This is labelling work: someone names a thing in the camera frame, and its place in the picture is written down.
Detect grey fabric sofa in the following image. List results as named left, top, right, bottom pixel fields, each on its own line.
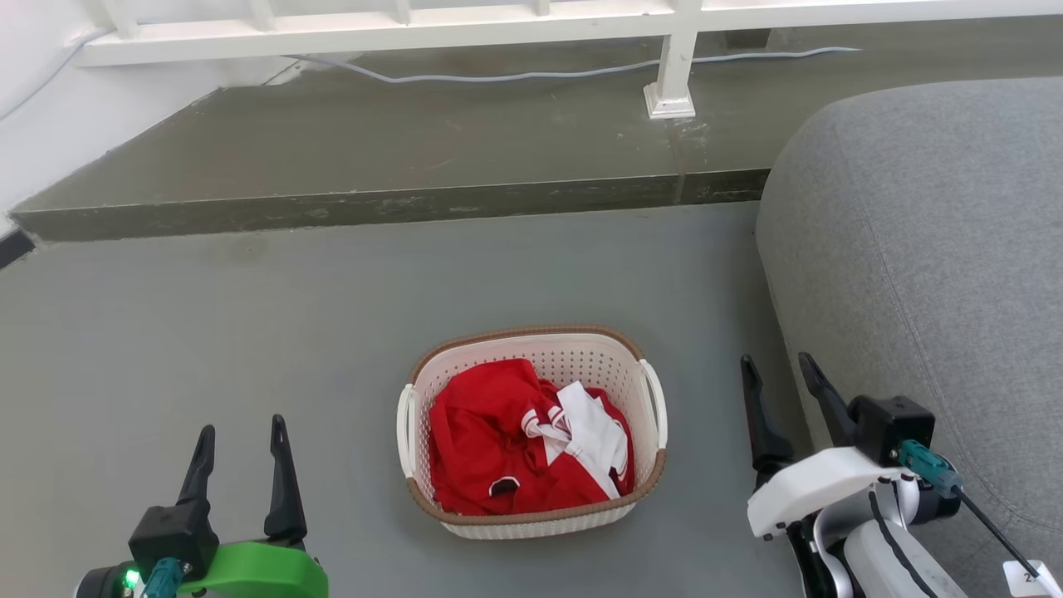
left=756, top=76, right=1063, bottom=598

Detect teal right camera connector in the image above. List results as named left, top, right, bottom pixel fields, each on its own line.
left=897, top=440, right=964, bottom=499

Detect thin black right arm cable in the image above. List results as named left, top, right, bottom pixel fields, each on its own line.
left=951, top=486, right=1039, bottom=582

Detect raised concrete step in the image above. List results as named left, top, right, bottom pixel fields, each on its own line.
left=10, top=29, right=1063, bottom=242

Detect teal camera connector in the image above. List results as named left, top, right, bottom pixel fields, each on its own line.
left=141, top=558, right=185, bottom=598
left=897, top=440, right=964, bottom=499

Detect black baseboard strip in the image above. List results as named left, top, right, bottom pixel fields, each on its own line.
left=0, top=228, right=36, bottom=268

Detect grey floor cable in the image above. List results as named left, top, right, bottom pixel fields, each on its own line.
left=287, top=47, right=862, bottom=85

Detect teal left camera connector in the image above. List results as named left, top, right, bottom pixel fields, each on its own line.
left=141, top=558, right=185, bottom=598

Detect white cable tag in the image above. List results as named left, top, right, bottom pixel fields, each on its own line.
left=1003, top=561, right=1063, bottom=598

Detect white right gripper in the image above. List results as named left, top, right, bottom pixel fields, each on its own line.
left=741, top=352, right=914, bottom=539

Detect white railing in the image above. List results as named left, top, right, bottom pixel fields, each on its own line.
left=75, top=0, right=1063, bottom=120

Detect white garment red stripes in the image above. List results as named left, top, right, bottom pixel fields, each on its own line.
left=522, top=381, right=629, bottom=500

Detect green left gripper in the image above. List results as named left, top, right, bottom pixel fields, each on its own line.
left=177, top=414, right=329, bottom=598

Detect white laundry basket brown rim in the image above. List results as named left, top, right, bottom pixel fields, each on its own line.
left=397, top=325, right=668, bottom=541

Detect white wall cable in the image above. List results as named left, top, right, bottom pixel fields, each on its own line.
left=0, top=29, right=109, bottom=121

